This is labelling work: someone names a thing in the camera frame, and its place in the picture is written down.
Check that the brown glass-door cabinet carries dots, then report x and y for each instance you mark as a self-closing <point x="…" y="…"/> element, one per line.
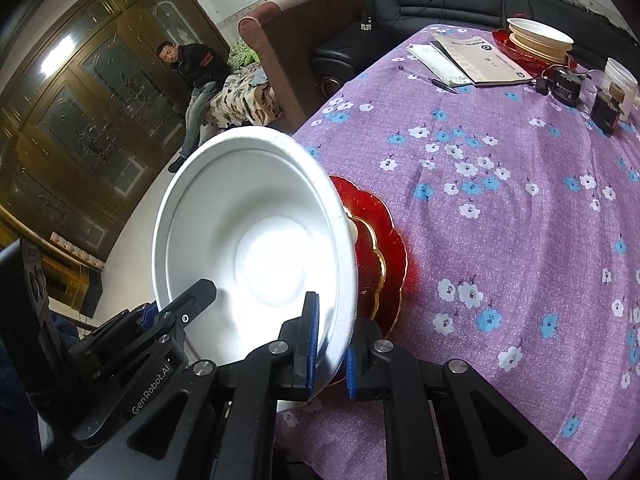
<point x="100" y="85"/>

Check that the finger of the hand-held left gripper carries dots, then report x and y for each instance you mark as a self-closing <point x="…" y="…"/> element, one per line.
<point x="197" y="295"/>
<point x="115" y="332"/>

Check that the pink patterned box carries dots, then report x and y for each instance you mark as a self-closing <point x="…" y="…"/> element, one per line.
<point x="77" y="251"/>

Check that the green patterned cushion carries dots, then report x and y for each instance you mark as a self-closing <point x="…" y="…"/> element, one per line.
<point x="242" y="55"/>

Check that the black charger plug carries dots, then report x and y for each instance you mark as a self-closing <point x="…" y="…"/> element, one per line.
<point x="366" y="22"/>

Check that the large red glass plate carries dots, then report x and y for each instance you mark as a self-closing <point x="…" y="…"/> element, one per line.
<point x="395" y="240"/>

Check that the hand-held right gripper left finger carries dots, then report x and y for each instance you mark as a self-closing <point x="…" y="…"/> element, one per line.
<point x="313" y="340"/>

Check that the patterned blanket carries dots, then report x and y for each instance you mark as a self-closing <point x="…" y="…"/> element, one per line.
<point x="240" y="100"/>

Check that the white black-cover booklet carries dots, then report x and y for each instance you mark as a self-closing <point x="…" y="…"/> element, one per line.
<point x="480" y="60"/>

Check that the white plastic jar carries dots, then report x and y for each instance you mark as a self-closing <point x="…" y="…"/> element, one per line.
<point x="617" y="72"/>

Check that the dark jar, left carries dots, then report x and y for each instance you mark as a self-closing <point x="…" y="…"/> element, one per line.
<point x="565" y="91"/>

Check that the small black connector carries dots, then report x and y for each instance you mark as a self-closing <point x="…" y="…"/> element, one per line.
<point x="541" y="85"/>

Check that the white notepad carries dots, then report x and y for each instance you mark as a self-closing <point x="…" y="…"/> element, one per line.
<point x="430" y="60"/>

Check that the black leather sofa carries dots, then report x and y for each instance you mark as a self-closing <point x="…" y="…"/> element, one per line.
<point x="425" y="5"/>

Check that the white disposable bowl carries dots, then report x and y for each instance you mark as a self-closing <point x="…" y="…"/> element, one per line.
<point x="537" y="30"/>
<point x="260" y="220"/>

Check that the brown low cabinet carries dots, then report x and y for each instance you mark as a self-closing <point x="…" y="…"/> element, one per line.
<point x="50" y="275"/>

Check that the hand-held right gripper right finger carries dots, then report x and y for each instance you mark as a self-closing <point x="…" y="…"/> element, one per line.
<point x="351" y="375"/>

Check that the brown armchair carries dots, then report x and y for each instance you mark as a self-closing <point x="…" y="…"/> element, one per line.
<point x="300" y="35"/>

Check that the black pen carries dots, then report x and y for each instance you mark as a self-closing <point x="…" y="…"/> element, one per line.
<point x="430" y="80"/>

